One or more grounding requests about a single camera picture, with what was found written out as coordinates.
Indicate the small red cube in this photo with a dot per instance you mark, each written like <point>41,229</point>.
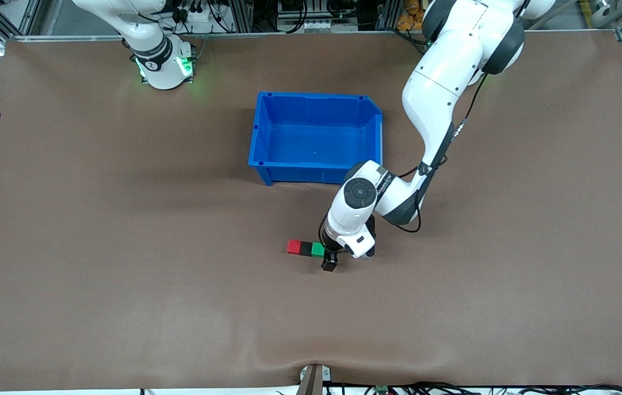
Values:
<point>293,247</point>

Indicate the white connector block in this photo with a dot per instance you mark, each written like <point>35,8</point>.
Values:
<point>319,26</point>

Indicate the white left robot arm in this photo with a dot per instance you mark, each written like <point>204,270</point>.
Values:
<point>442,82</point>

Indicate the small green cube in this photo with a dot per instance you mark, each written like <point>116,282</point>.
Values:
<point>317,250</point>

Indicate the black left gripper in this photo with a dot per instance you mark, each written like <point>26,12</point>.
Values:
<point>329,255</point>

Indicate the white power strip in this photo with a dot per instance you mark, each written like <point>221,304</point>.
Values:
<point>198,19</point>

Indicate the orange snack bag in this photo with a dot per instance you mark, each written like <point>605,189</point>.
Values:
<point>410,16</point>

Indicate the small black cube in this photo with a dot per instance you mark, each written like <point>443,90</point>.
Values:
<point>306,249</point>

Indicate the blue plastic storage bin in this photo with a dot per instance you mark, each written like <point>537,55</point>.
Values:
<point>310,137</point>

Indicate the brown table mat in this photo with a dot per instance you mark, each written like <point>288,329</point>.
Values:
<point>124,329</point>

